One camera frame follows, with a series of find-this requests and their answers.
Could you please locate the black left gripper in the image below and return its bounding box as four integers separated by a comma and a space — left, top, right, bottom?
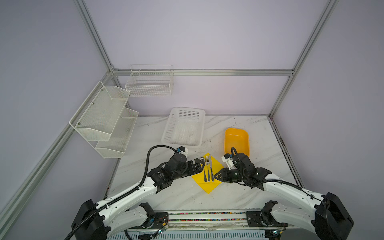
172, 157, 205, 181

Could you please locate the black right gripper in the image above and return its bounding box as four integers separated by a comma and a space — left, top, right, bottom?
212, 168, 247, 183

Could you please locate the silver spoon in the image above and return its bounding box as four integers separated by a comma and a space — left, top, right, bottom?
200, 156, 208, 183

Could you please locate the silver fork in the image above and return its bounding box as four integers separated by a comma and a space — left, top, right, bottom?
205, 156, 211, 183

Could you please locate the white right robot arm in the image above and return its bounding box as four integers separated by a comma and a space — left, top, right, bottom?
213, 153, 355, 240

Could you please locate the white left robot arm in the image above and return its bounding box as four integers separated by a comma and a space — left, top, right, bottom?
65, 152, 205, 240

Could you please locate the yellow plastic tray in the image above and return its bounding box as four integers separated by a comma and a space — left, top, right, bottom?
224, 128, 251, 156

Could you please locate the white perforated plastic basket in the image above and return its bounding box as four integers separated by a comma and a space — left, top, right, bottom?
162, 107, 206, 148

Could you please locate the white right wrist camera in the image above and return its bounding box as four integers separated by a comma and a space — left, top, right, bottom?
222, 154, 236, 170

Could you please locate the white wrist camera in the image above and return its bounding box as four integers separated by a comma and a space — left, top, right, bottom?
222, 154, 236, 170
177, 146, 189, 157

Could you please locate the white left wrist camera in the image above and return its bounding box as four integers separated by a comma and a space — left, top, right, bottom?
177, 146, 189, 157

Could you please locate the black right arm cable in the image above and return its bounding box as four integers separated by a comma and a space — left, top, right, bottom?
230, 146, 323, 202

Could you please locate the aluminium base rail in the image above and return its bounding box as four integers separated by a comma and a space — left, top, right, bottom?
108, 205, 315, 240

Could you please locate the white mesh lower wall shelf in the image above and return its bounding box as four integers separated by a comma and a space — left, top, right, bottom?
96, 108, 139, 159

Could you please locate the white mesh wall shelf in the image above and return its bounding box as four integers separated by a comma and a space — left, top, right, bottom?
69, 82, 130, 142
96, 108, 139, 159

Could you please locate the white wire wall basket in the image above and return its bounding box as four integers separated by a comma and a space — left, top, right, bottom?
125, 65, 174, 97

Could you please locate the white mesh upper wall shelf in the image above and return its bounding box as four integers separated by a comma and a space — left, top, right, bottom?
69, 82, 130, 142

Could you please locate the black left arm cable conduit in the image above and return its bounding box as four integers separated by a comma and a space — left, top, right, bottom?
64, 144, 178, 240

